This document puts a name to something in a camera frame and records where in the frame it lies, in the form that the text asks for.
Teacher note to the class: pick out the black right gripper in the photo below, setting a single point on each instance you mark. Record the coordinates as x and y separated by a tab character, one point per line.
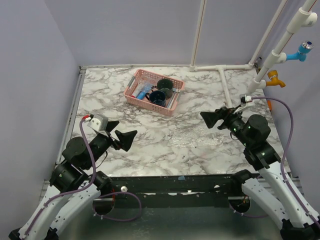
223	113

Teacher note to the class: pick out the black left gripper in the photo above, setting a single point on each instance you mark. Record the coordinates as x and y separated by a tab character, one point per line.
126	138

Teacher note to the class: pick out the dark blue mug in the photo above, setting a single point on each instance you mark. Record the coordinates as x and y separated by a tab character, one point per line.
157	98

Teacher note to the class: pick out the pink plastic basket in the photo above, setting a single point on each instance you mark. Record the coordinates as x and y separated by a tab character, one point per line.
144	76

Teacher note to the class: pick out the dark green mug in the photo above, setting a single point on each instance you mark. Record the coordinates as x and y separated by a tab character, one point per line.
165	85

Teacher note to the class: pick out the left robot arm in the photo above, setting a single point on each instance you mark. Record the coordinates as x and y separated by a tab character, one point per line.
76	182

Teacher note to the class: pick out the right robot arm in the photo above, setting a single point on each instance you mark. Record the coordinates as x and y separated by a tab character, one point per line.
286	206

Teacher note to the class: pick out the blue toothpaste tube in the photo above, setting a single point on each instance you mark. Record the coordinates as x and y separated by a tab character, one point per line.
143	93

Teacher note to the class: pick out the white toothbrush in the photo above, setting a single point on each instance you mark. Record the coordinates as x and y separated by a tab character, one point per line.
176	91

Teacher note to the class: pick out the yellow faucet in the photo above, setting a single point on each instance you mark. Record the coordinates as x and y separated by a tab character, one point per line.
275	79

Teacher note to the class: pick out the blue faucet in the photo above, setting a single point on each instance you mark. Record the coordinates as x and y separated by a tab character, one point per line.
304	48

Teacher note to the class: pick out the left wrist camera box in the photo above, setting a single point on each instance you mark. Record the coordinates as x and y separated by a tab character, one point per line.
98	123

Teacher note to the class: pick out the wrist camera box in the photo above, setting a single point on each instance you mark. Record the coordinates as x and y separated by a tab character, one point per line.
246	102
98	123

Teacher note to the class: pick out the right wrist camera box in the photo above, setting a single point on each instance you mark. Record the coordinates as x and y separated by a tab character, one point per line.
246	102

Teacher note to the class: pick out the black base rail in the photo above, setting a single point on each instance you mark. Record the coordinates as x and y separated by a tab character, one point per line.
178	191

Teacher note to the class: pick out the white pvc pipe frame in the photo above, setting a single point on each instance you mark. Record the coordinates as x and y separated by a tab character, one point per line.
304	17

